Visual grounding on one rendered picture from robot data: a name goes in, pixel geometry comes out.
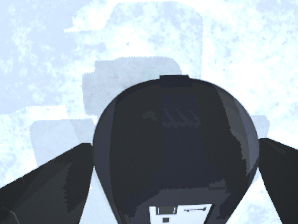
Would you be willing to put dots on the dark grey controller unit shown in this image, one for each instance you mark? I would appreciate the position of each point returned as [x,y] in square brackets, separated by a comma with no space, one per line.
[175,151]

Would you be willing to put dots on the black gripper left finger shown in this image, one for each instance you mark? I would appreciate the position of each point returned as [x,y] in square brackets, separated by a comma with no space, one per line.
[54,193]

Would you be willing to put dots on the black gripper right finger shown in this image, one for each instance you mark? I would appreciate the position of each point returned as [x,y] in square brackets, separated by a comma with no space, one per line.
[278,165]

